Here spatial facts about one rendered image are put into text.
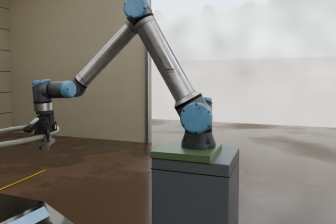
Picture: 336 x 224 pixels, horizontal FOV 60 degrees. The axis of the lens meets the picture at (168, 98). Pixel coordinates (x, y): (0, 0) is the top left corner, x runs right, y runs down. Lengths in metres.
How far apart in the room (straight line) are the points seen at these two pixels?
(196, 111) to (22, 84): 6.76
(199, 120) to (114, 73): 4.97
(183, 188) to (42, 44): 6.31
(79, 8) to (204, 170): 5.83
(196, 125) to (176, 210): 0.46
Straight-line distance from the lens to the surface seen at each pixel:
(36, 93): 1.66
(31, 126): 1.63
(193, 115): 1.35
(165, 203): 1.58
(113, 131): 6.34
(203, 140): 1.56
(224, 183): 1.45
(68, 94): 1.58
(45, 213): 1.12
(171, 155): 1.48
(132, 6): 1.47
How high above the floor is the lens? 1.24
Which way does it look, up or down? 3 degrees down
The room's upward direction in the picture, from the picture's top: straight up
